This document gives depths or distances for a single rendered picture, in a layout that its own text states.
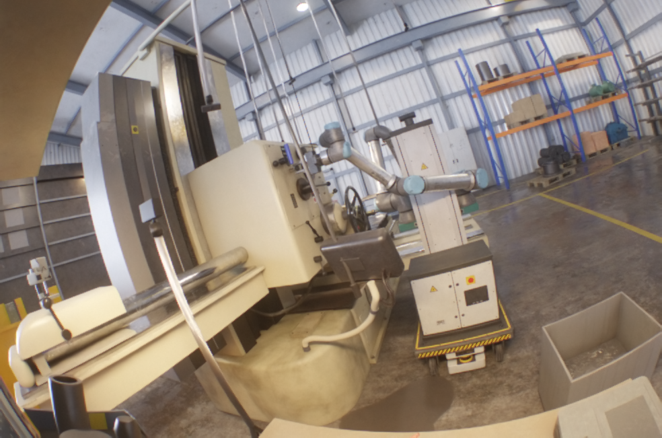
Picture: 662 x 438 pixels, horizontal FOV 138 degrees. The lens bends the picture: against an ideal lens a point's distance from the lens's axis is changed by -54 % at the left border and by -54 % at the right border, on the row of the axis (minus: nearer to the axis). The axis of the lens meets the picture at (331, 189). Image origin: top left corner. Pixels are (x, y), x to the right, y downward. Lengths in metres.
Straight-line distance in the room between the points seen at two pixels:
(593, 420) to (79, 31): 0.79
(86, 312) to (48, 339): 0.18
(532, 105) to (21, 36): 8.81
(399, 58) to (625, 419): 9.79
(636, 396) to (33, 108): 0.92
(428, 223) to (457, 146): 6.66
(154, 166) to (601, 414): 2.05
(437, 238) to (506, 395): 1.25
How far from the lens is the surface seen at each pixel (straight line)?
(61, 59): 0.28
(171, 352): 1.23
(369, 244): 1.11
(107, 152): 1.67
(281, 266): 1.57
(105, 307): 1.07
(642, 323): 1.64
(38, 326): 1.03
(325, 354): 1.79
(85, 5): 0.23
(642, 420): 0.61
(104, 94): 1.84
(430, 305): 1.86
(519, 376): 2.07
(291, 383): 1.83
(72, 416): 0.40
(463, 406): 1.94
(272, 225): 1.52
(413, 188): 1.65
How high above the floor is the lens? 1.51
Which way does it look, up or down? level
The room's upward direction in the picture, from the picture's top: 18 degrees counter-clockwise
